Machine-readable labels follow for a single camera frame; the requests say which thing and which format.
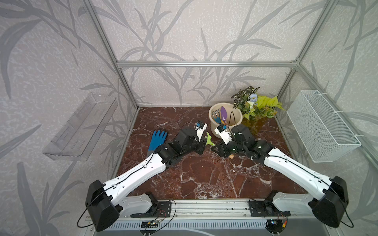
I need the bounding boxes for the aluminium front rail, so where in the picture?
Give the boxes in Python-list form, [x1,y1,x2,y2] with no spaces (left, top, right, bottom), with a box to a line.
[100,194,315,224]

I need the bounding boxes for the blue gardening glove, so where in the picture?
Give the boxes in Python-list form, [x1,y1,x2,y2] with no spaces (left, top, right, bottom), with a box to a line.
[146,130,167,157]

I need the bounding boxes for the blue fork yellow handle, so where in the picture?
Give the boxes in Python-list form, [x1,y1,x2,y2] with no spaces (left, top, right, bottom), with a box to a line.
[212,109,222,125]

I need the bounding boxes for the potted green plant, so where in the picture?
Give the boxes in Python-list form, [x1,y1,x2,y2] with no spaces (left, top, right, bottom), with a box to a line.
[231,86,284,135]

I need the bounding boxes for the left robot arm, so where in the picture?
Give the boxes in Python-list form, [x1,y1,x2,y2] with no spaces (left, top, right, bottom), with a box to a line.
[85,122,207,232]

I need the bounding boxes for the white wire mesh basket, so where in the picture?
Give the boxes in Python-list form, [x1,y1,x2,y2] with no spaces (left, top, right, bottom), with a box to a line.
[287,90,361,163]

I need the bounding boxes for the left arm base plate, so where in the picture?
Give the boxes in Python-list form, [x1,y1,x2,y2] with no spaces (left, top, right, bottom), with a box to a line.
[131,192,172,218]

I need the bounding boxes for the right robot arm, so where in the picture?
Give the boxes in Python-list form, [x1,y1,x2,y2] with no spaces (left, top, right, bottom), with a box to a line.
[211,124,349,228]

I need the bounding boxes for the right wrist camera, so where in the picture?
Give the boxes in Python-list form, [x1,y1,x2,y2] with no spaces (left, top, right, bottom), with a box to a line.
[214,125,232,145]

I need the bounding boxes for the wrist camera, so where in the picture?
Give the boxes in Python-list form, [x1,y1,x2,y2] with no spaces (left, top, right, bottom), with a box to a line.
[214,125,232,145]
[195,121,207,142]

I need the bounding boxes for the clear acrylic wall shelf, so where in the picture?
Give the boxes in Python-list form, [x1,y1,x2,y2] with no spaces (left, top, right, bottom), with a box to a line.
[42,92,118,161]

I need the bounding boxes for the cream plastic bucket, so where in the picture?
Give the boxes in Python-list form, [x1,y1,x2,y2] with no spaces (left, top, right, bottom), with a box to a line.
[209,102,243,138]

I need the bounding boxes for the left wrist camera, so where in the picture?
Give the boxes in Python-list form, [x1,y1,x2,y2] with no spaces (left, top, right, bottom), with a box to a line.
[195,121,207,142]

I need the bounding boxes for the green hand rake wooden handle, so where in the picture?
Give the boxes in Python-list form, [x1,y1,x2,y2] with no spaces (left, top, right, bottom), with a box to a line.
[205,132,234,159]

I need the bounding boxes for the purple trowel pink handle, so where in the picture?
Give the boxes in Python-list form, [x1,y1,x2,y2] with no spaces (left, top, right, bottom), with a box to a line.
[220,106,228,125]

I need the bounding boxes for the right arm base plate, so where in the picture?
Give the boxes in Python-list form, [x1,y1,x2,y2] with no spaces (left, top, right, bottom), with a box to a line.
[248,190,291,217]

